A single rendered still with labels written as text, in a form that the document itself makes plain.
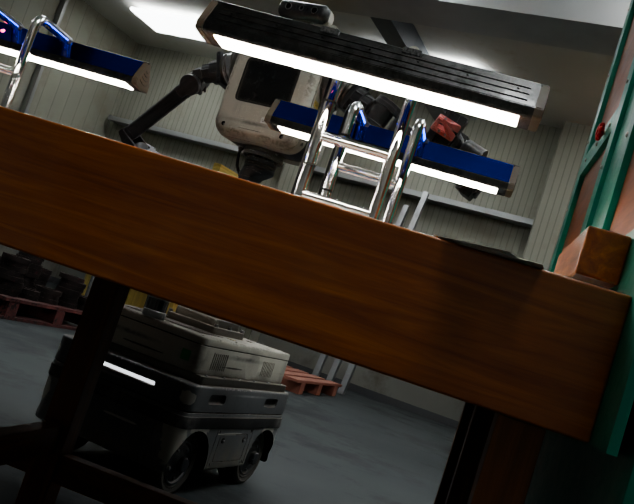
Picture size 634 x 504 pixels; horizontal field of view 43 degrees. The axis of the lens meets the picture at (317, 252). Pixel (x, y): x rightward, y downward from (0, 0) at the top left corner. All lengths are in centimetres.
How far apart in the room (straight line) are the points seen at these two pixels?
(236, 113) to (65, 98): 822
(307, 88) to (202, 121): 820
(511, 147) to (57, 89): 557
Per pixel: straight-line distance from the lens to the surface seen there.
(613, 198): 153
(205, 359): 240
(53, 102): 1077
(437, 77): 140
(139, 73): 216
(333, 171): 181
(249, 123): 272
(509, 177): 194
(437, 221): 936
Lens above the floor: 62
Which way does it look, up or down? 5 degrees up
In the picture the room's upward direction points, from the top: 18 degrees clockwise
